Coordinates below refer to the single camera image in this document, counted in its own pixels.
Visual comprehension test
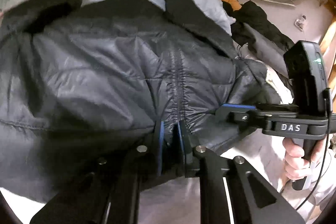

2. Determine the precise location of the black puffer jacket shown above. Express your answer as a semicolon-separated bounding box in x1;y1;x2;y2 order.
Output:
1;0;280;202

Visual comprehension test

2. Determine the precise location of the right hand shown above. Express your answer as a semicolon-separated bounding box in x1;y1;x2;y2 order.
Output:
282;137;330;181

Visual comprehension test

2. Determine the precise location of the cream fleece garment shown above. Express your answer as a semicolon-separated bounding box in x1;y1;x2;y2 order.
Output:
266;65;293;105

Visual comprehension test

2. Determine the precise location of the white pink bed sheet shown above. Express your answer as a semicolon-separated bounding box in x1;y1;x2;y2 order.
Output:
0;131;336;224

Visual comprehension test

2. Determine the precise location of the grey jacket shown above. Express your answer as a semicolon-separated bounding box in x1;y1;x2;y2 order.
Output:
242;23;289;79

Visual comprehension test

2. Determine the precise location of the black fuzzy garment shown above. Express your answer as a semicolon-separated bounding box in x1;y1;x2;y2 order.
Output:
222;1;294;52

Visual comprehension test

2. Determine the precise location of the black cable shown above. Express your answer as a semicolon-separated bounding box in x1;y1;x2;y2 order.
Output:
295;88;334;212

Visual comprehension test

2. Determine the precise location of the black tracker camera box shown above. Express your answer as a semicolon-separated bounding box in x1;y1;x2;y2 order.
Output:
284;40;327;117

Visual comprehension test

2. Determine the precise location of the white wall socket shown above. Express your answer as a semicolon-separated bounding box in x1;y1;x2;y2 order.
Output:
294;15;307;32

